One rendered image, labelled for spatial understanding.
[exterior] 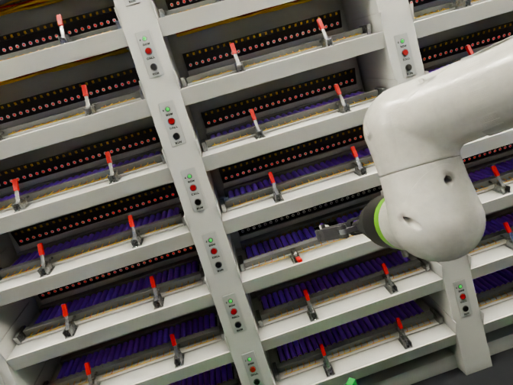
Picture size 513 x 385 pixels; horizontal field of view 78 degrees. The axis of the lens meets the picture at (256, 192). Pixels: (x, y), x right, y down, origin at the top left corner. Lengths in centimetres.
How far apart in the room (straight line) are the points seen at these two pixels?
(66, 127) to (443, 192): 90
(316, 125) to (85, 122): 64
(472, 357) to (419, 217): 97
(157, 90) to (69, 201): 39
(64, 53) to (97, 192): 38
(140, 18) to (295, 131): 52
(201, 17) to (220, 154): 38
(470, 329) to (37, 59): 151
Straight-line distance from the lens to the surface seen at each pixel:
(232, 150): 91
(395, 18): 111
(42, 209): 105
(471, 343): 133
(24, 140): 106
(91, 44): 103
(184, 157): 92
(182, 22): 100
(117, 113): 97
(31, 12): 136
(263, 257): 101
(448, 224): 43
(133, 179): 95
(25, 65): 109
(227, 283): 97
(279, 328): 107
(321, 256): 99
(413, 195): 43
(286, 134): 93
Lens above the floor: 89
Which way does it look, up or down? 6 degrees down
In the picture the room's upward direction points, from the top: 17 degrees counter-clockwise
